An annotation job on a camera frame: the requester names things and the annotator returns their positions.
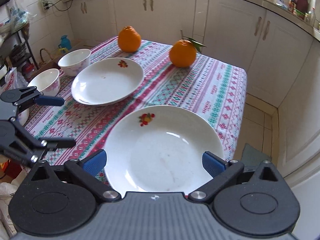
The bumpy top orange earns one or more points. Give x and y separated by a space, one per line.
129 40

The orange with green leaf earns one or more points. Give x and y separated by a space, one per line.
183 52

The black metal kitchen rack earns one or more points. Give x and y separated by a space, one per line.
15 34

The small white floral bowl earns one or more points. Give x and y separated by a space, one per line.
47 82

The red white plastic bag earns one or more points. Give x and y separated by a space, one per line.
13 80

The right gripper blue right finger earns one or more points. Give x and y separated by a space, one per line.
224 174

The far white floral bowl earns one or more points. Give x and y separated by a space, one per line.
74 62

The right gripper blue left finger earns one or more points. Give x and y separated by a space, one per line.
83 172

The white kitchen cabinets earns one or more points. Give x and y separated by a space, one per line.
281 61

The patterned red green tablecloth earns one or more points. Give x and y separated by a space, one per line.
212 89

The wicker basket with handle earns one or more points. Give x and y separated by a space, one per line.
45 64

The blue thermos jug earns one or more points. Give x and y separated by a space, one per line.
65 44

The white plate with fruit print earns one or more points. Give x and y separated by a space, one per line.
159 149

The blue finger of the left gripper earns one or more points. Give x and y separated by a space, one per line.
55 143
49 100

